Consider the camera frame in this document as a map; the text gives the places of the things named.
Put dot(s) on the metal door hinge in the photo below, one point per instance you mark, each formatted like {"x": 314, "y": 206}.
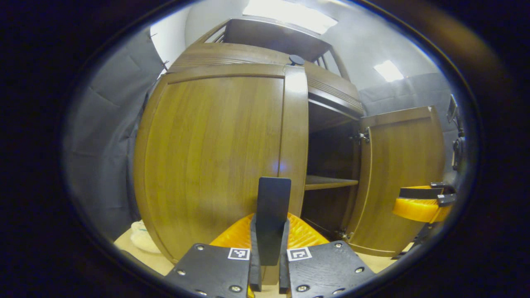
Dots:
{"x": 361, "y": 136}
{"x": 344, "y": 235}

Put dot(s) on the large ceiling light panel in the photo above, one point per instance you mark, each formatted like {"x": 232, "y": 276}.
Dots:
{"x": 290, "y": 14}

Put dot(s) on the round black drawer knob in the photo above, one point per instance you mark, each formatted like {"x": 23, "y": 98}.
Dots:
{"x": 296, "y": 60}

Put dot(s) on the wooden double-door shoe cabinet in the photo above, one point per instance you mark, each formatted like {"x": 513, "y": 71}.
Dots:
{"x": 273, "y": 39}

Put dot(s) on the small ceiling light panel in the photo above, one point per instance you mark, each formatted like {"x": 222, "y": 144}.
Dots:
{"x": 388, "y": 71}

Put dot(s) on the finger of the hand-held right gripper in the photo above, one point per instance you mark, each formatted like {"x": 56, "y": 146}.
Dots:
{"x": 414, "y": 210}
{"x": 420, "y": 193}

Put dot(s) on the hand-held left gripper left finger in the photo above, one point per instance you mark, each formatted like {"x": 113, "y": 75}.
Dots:
{"x": 255, "y": 277}

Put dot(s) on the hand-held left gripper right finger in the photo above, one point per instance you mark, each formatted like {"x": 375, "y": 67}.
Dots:
{"x": 283, "y": 277}

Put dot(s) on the cream soft object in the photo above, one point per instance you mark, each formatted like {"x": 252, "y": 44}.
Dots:
{"x": 143, "y": 240}

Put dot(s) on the wooden shoe cabinet door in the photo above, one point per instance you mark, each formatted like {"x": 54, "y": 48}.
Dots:
{"x": 405, "y": 174}
{"x": 207, "y": 157}

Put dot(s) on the wooden inner cabinet shelf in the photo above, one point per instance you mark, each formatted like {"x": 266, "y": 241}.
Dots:
{"x": 327, "y": 182}

